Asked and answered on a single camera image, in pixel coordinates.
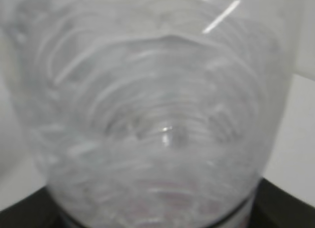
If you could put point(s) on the clear plastic water bottle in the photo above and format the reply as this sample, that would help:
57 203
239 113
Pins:
150 113

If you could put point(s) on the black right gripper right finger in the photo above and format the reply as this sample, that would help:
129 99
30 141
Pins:
275 208

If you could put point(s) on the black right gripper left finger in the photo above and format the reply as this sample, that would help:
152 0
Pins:
35 211

